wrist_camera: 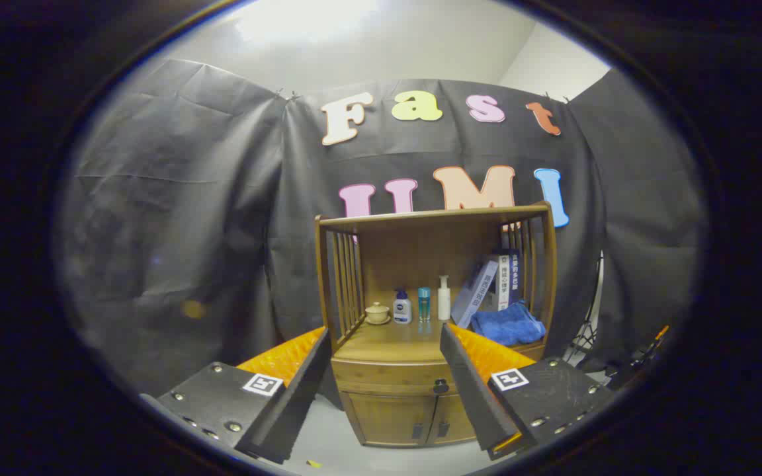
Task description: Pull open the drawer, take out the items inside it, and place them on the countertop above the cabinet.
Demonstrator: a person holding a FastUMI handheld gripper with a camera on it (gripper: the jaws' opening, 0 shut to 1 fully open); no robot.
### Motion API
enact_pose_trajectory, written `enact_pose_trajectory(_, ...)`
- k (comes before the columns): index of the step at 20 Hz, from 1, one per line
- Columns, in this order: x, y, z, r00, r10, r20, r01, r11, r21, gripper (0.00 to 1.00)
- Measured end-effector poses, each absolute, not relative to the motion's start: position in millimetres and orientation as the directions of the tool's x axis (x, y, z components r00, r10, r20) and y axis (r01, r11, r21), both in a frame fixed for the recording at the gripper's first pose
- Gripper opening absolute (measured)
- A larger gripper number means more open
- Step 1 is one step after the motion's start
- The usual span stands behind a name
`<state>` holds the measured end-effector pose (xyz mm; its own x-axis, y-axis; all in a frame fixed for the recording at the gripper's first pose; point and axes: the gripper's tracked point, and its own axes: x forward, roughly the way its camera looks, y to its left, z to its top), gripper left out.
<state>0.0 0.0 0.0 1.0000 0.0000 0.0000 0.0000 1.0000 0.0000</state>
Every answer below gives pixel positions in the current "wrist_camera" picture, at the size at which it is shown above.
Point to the white pump bottle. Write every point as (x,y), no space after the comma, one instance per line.
(444,304)

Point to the clear blue bottle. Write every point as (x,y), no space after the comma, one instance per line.
(424,304)

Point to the wooden countertop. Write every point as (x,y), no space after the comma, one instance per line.
(394,340)

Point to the wooden cabinet door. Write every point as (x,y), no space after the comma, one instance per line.
(387,420)
(454,420)

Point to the black drawer knob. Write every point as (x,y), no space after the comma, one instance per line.
(440,387)

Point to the black device with orange tip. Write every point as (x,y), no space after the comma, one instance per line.
(642,354)

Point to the dark blue spine book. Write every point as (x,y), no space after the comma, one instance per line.
(514,274)

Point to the blue towel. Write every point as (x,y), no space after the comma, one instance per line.
(507,325)

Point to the white spine book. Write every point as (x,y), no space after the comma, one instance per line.
(503,281)

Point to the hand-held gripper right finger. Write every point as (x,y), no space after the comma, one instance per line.
(473,396)

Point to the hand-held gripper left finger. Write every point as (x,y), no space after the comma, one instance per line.
(301,396)

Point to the white bottle with blue cap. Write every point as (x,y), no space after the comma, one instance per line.
(402,309)

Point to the lavender book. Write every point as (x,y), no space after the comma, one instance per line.
(477,291)

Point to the wooden cabinet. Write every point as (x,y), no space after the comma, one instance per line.
(407,248)

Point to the wooden drawer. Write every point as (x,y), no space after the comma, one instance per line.
(387,377)

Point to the beige lidded teacup with saucer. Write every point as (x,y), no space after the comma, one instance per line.
(377,313)

